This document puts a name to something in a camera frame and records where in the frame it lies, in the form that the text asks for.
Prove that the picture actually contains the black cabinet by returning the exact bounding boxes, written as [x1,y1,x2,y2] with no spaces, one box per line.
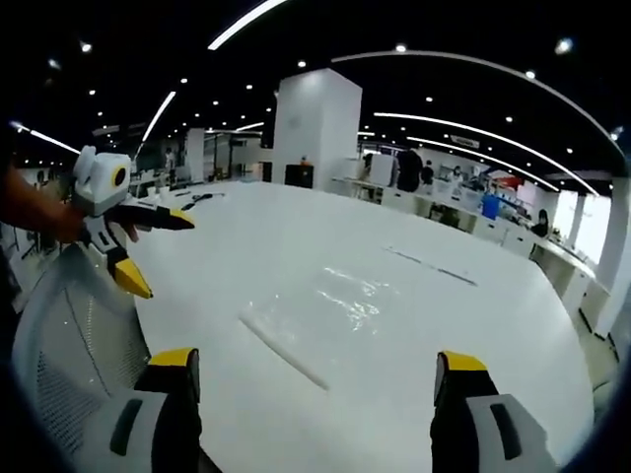
[285,162,316,189]

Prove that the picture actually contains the wrinkled clear food packaging bag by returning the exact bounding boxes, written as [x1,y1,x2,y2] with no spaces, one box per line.
[239,265,403,393]

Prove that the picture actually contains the blue bin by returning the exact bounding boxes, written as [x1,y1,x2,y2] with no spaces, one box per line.
[481,193,503,221]

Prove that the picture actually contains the grey mesh chair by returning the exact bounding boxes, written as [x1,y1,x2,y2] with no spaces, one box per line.
[12,240,155,473]

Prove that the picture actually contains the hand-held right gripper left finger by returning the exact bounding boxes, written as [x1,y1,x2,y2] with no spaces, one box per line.
[88,347,204,473]

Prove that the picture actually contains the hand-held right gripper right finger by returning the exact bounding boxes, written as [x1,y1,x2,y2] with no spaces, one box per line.
[430,350,551,473]

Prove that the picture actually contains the white box appliance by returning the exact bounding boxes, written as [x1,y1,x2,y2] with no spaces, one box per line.
[369,154,398,188]

